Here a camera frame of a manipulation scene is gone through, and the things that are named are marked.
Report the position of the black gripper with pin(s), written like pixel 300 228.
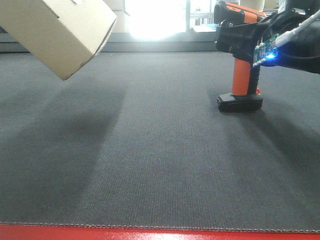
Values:
pixel 298 24

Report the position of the orange black barcode scanner gun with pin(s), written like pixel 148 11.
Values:
pixel 238 31

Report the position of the brown cardboard package box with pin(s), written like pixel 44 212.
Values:
pixel 63 34

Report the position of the lower cardboard box black print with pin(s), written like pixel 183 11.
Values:
pixel 122 16

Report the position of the green circuit board blue light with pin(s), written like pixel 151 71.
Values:
pixel 265 52

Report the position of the red metal table frame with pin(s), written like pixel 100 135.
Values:
pixel 37 232

